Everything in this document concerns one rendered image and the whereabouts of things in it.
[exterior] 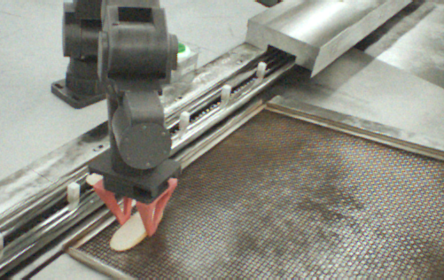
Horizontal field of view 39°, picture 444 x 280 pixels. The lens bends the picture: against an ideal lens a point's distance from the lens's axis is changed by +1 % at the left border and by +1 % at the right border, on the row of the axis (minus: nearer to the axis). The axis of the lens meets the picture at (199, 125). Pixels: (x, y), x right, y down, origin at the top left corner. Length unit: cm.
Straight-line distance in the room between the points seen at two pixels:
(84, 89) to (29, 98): 10
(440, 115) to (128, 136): 92
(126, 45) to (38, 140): 46
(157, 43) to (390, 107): 80
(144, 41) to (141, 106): 8
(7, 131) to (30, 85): 16
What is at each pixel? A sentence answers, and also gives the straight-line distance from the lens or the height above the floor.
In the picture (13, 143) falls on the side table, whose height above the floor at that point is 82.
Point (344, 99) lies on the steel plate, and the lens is 139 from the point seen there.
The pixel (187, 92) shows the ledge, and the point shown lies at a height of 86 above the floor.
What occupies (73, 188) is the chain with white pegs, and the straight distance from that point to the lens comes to 94.
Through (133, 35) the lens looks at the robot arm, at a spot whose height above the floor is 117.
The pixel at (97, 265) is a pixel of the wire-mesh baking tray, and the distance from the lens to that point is 78.
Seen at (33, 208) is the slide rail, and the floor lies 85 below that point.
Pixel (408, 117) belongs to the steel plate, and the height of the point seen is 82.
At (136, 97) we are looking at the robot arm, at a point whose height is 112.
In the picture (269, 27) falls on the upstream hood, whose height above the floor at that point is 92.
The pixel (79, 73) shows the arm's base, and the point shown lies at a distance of 120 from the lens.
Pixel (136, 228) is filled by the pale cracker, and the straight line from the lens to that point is 83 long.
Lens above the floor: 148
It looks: 34 degrees down
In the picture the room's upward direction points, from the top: 10 degrees clockwise
